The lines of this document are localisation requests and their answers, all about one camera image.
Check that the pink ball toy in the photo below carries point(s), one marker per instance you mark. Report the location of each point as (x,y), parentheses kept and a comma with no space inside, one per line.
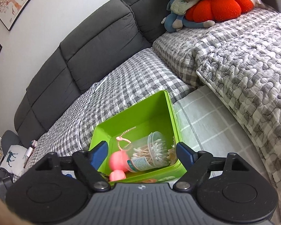
(117,164)

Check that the white pillow teal animal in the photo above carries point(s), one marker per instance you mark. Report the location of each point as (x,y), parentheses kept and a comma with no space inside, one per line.
(14,160)

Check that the blue plush monkey toy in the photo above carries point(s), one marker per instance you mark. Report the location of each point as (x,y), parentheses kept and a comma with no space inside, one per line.
(176,20)

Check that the dark grey sofa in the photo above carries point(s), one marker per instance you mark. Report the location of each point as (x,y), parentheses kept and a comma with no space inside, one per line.
(102,42)

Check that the green biscuit tin box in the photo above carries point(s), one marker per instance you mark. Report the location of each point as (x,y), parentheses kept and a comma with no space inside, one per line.
(153,114)

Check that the grey checked sofa cover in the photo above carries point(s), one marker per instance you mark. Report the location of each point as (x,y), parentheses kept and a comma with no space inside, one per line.
(167,65)

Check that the clear cotton swab jar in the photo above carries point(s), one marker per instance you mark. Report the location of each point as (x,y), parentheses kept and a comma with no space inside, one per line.
(147,153)

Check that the quilted grey checked blanket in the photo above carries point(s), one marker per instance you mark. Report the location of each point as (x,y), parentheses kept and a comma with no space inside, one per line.
(243,68)

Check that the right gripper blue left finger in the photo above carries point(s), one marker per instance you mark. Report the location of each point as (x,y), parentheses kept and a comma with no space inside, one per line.
(86,165)

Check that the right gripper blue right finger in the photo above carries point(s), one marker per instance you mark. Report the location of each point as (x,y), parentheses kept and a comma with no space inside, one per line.
(196,165)

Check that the lower red pumpkin cushion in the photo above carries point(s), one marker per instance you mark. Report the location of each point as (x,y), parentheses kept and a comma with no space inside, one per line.
(218,10)

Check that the light grid pattern sheet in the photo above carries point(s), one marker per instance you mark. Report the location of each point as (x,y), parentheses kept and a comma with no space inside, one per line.
(206,124)

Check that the small beige dinosaur toy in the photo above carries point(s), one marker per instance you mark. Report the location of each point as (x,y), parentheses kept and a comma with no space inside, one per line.
(171,155)

